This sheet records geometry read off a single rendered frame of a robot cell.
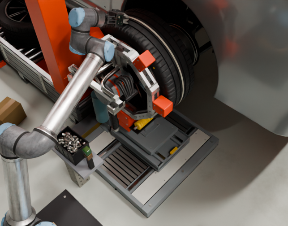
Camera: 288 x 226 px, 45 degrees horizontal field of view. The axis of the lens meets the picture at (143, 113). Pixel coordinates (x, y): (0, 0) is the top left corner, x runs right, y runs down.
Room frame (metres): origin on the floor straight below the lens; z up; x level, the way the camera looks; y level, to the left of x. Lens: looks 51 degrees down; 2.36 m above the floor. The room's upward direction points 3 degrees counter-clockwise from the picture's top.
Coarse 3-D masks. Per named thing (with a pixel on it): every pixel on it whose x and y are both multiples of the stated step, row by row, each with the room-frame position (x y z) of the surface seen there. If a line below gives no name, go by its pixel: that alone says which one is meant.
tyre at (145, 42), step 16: (144, 16) 1.64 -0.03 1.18; (112, 32) 1.59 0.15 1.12; (128, 32) 1.51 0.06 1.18; (144, 32) 1.51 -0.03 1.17; (160, 32) 1.52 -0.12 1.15; (144, 48) 1.42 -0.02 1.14; (160, 48) 1.43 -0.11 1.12; (176, 48) 1.46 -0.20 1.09; (160, 64) 1.36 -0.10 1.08; (192, 64) 1.45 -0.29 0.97; (160, 80) 1.33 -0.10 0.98; (176, 80) 1.34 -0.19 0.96; (192, 80) 1.42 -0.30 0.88; (176, 96) 1.32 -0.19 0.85
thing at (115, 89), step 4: (112, 76) 1.44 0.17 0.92; (116, 76) 1.44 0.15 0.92; (108, 80) 1.41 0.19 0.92; (112, 80) 1.41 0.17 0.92; (108, 84) 1.38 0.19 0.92; (112, 84) 1.38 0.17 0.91; (108, 88) 1.36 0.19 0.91; (112, 88) 1.36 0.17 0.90; (116, 88) 1.37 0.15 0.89; (96, 92) 1.38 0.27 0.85; (116, 92) 1.35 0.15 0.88; (120, 92) 1.37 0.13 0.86; (100, 96) 1.36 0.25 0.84; (100, 100) 1.37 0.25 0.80; (104, 100) 1.34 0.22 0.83; (108, 100) 1.31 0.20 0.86
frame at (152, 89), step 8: (104, 40) 1.52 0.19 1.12; (112, 40) 1.53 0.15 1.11; (128, 48) 1.44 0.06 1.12; (120, 56) 1.43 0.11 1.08; (128, 56) 1.38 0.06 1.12; (136, 56) 1.39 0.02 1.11; (136, 72) 1.34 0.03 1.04; (144, 72) 1.36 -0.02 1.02; (96, 80) 1.62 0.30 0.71; (144, 80) 1.30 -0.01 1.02; (152, 80) 1.32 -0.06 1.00; (152, 88) 1.28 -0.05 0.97; (120, 96) 1.55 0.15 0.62; (152, 96) 1.26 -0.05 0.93; (128, 104) 1.48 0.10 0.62; (152, 104) 1.26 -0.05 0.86; (128, 112) 1.42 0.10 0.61; (136, 112) 1.40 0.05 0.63; (144, 112) 1.33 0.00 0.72; (152, 112) 1.26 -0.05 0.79
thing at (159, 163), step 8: (120, 136) 1.56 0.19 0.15; (176, 136) 1.51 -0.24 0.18; (184, 136) 1.53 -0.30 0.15; (128, 144) 1.48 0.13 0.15; (136, 144) 1.48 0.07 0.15; (168, 144) 1.46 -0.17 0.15; (176, 144) 1.46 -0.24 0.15; (184, 144) 1.46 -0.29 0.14; (136, 152) 1.42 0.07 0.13; (144, 152) 1.40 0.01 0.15; (160, 152) 1.38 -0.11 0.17; (168, 152) 1.39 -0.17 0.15; (176, 152) 1.40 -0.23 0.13; (144, 160) 1.36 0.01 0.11; (152, 160) 1.33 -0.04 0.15; (160, 160) 1.31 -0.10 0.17; (168, 160) 1.33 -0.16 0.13; (160, 168) 1.27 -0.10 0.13
